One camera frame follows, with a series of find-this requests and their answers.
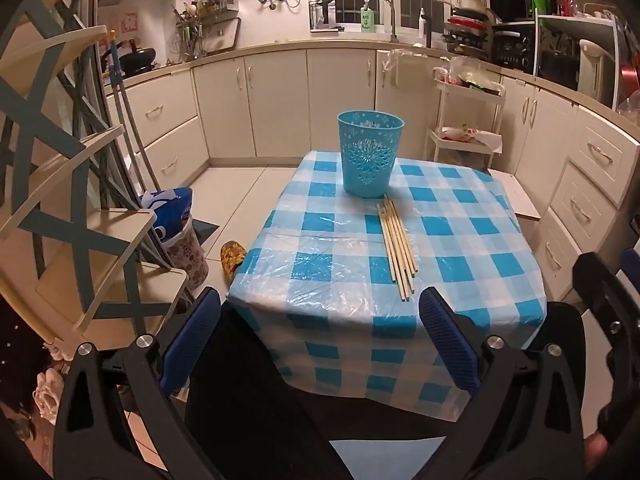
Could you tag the yellow slipper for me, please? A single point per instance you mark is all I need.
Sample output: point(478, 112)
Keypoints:
point(232, 257)

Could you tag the hanging clear plastic bag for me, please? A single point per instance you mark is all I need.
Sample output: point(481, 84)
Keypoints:
point(400, 57)

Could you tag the chrome faucet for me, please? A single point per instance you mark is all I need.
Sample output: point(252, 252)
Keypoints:
point(393, 25)

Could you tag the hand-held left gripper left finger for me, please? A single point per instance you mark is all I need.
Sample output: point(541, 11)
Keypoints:
point(192, 340)

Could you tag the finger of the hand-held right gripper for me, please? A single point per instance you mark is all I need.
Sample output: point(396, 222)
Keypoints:
point(600, 280)
point(632, 262)

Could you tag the green soap bottle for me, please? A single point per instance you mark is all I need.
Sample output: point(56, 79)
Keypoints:
point(367, 22)

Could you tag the white rolling cart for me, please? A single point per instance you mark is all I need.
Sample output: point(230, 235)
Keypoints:
point(450, 87)

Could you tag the bundle of wooden chopsticks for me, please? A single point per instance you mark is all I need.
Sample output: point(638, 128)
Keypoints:
point(395, 245)

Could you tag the white enamel pot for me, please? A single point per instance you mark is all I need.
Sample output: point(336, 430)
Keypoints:
point(470, 2)

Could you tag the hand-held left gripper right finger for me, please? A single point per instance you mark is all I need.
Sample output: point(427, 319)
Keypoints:
point(450, 340)

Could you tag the green plastic bag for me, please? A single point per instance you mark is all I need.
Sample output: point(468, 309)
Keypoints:
point(539, 0)

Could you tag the person's right hand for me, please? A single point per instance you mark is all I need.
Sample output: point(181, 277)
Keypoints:
point(596, 452)

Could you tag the blue checkered tablecloth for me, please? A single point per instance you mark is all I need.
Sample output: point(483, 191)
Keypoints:
point(325, 240)

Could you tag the black countertop cooker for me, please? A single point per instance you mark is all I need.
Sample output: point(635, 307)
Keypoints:
point(557, 70)

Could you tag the clear bag of groceries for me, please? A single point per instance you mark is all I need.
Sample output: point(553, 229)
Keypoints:
point(475, 72)

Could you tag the stacked pots and pans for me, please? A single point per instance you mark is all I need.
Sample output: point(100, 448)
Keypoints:
point(465, 35)

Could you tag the pink wall stickers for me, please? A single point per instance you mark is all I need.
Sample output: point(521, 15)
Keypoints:
point(127, 22)

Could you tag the wall utensil rack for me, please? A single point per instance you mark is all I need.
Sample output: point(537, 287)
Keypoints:
point(220, 35)

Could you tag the white appliance shelf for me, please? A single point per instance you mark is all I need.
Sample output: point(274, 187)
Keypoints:
point(575, 17)

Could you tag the white step stool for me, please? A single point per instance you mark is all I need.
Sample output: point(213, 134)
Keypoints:
point(517, 195)

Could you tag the teal plastic basket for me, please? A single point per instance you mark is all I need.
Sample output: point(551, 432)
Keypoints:
point(370, 160)

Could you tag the cream base cabinets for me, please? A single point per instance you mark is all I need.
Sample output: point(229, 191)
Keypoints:
point(280, 105)

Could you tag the white red printed bag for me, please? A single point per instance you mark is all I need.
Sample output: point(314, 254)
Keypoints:
point(475, 139)

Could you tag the red bottle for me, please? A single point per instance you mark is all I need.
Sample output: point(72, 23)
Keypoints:
point(566, 5)

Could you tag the black microwave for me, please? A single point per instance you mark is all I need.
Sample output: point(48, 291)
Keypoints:
point(515, 5)

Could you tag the dark blue box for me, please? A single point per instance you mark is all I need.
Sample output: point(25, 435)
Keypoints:
point(205, 230)

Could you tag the white thermos kettle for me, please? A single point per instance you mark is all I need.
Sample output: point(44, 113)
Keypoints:
point(595, 75)

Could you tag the white spray bottle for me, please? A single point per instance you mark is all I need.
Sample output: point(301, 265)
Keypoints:
point(421, 27)

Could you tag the dark fuzzy cloth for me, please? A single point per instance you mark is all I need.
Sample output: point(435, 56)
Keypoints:
point(20, 330)

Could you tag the black wok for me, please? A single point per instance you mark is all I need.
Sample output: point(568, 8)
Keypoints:
point(137, 57)

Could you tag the white sneakers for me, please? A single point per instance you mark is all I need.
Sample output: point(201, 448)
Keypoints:
point(47, 395)

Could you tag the black toaster oven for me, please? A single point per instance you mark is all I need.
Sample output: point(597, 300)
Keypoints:
point(512, 50)

